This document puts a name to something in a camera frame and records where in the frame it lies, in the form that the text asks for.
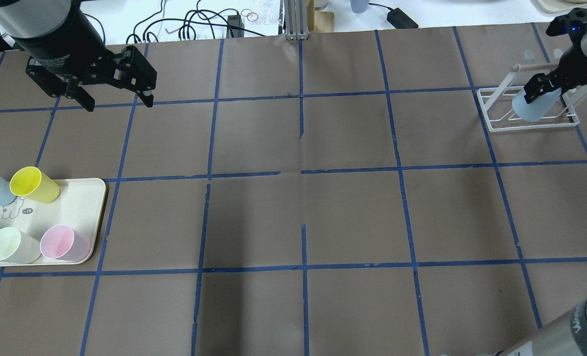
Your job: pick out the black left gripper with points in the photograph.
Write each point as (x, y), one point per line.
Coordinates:
(59, 37)

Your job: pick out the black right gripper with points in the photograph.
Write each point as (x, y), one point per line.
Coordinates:
(571, 61)

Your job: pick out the light blue plastic cup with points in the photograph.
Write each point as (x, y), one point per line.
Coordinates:
(540, 109)

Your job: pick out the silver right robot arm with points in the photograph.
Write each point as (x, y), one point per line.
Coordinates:
(565, 336)

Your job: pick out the yellow plastic cup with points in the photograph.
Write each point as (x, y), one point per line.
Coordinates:
(31, 183)

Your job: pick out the pink plastic cup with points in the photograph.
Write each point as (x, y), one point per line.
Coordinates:
(64, 243)

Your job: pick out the pale green plastic cup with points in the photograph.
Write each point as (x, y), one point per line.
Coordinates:
(18, 247)

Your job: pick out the light blue cup on desk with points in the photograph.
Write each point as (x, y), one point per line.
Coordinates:
(359, 6)

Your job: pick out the cream serving tray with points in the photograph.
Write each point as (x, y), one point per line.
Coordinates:
(80, 205)

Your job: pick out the black power adapter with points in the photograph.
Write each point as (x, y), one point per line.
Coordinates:
(399, 20)

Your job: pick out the wooden mug tree stand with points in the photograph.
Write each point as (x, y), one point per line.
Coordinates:
(317, 19)

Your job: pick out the white wire cup rack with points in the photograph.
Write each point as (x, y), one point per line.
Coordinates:
(504, 108)

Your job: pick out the aluminium frame post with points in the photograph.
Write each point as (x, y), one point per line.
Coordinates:
(295, 20)

